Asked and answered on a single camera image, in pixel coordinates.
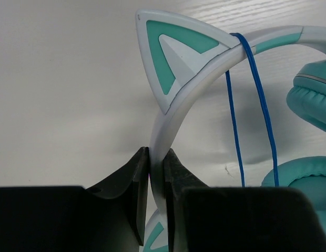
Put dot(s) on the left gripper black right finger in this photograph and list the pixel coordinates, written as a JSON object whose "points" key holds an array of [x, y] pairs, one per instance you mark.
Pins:
{"points": [[290, 217]]}

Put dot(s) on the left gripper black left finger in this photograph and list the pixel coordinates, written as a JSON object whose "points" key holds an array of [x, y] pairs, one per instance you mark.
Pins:
{"points": [[108, 216]]}

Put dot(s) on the teal cat-ear headphones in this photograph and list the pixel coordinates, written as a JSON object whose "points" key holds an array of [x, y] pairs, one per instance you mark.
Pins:
{"points": [[182, 57]]}

